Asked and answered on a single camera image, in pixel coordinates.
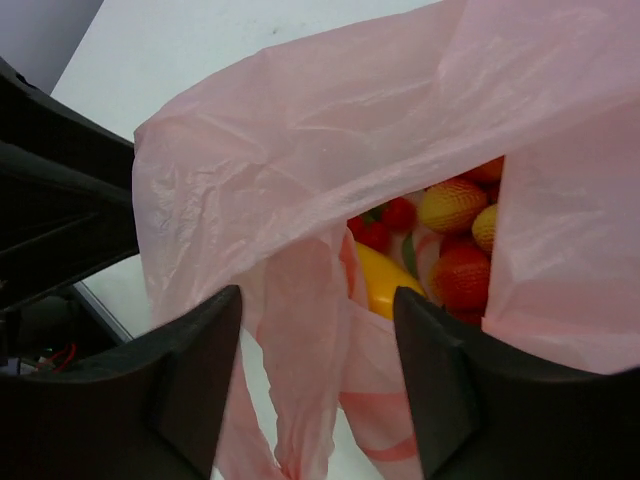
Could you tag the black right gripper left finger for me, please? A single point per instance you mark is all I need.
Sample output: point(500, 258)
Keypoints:
point(151, 408)

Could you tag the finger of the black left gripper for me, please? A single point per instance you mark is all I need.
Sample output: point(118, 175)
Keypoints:
point(66, 194)

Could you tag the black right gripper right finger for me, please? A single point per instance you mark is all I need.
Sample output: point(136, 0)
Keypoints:
point(482, 409)

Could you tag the yellow fake mango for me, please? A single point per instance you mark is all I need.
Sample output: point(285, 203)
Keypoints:
point(382, 277)

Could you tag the red cherry tomato bunch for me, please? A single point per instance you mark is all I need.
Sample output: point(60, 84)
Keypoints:
point(376, 227)

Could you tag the pink plastic bag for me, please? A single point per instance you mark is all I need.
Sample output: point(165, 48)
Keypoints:
point(250, 176)

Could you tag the aluminium table edge rail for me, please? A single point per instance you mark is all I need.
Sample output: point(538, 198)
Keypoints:
point(101, 314)

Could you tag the red yellow lychee bunch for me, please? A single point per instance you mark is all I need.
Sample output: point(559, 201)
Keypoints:
point(459, 277)

